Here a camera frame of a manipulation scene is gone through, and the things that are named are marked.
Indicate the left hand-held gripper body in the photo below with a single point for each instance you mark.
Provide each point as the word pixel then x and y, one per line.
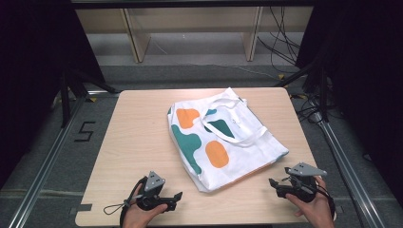
pixel 153 183

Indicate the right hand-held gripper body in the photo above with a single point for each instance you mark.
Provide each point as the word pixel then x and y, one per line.
pixel 304 186

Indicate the white patterned tote bag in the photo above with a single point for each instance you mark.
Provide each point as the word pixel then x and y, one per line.
pixel 240 148

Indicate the person's right hand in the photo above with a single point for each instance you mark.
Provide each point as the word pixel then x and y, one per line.
pixel 316 212

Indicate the person's left hand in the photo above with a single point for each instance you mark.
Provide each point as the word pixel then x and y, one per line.
pixel 138 217

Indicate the yellow tape piece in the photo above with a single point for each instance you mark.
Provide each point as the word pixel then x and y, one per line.
pixel 297 96
pixel 281 76
pixel 92 99

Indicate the black metal stand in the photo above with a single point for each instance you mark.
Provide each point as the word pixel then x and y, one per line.
pixel 66 101
pixel 322 91

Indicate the dark curtain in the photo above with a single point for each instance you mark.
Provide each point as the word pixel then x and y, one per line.
pixel 31 63
pixel 367 79

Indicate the aluminium floor rail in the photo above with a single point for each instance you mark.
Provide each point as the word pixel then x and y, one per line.
pixel 348 171
pixel 44 171

